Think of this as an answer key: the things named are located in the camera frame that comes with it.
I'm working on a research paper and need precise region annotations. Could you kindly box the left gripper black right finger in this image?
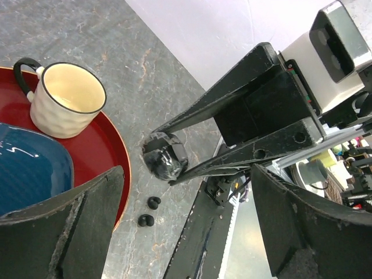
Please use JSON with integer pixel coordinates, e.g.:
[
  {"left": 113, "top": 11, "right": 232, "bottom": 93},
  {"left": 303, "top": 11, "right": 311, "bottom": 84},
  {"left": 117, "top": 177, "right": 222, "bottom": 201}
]
[{"left": 251, "top": 164, "right": 371, "bottom": 278}]

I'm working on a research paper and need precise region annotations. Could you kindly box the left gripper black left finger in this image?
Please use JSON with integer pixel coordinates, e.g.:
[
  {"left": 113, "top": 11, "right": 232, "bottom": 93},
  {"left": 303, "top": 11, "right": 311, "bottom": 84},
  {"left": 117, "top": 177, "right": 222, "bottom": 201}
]
[{"left": 1, "top": 166, "right": 124, "bottom": 278}]

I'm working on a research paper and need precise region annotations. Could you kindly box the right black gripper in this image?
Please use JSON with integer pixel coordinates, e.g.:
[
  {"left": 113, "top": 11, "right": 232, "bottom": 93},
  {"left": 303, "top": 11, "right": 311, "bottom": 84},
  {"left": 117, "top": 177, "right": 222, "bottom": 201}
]
[{"left": 155, "top": 42, "right": 325, "bottom": 186}]

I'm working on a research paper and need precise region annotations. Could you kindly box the small black object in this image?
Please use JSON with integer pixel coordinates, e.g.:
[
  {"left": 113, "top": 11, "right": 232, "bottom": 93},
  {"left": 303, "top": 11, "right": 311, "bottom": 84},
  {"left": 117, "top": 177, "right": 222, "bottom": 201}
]
[{"left": 142, "top": 132, "right": 189, "bottom": 181}]

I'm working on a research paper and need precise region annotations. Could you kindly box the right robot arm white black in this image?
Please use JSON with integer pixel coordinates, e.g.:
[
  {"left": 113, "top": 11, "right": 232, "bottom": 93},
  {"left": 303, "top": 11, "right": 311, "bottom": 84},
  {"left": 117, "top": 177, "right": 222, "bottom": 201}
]
[{"left": 142, "top": 42, "right": 371, "bottom": 185}]

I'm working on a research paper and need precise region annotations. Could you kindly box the blue shell-shaped dish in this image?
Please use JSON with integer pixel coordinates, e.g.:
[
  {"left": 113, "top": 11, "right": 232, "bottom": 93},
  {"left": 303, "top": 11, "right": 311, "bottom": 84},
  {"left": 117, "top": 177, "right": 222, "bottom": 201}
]
[{"left": 1, "top": 123, "right": 74, "bottom": 215}]

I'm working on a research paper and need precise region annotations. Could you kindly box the black earbud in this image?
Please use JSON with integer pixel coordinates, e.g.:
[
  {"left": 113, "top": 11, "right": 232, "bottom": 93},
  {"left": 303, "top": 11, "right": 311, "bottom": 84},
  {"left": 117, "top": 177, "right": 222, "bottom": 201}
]
[
  {"left": 137, "top": 214, "right": 155, "bottom": 227},
  {"left": 147, "top": 196, "right": 162, "bottom": 210}
]

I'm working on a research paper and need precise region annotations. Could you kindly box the red round tray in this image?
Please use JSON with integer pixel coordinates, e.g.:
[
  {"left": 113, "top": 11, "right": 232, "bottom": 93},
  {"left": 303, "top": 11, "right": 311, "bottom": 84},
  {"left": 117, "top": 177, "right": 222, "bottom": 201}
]
[{"left": 1, "top": 67, "right": 132, "bottom": 229}]

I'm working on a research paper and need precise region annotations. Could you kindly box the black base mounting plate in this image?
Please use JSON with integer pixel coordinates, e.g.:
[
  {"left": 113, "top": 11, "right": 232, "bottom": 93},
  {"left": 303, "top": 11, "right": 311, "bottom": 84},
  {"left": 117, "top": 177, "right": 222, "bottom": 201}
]
[{"left": 164, "top": 170, "right": 250, "bottom": 278}]

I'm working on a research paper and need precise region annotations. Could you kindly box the beige ceramic cup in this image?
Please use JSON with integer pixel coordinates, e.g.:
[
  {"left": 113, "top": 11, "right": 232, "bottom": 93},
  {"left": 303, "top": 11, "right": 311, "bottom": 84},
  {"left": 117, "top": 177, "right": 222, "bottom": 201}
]
[{"left": 13, "top": 58, "right": 107, "bottom": 139}]

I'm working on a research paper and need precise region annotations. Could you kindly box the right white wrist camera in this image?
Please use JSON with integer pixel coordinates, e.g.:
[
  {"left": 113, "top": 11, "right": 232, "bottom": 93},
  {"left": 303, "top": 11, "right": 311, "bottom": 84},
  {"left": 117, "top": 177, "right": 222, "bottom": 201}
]
[{"left": 281, "top": 1, "right": 371, "bottom": 113}]

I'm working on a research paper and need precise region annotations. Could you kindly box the slotted grey cable duct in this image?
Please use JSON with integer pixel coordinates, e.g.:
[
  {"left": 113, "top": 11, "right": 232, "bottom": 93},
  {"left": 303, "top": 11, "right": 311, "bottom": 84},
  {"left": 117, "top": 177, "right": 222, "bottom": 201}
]
[{"left": 217, "top": 193, "right": 241, "bottom": 279}]

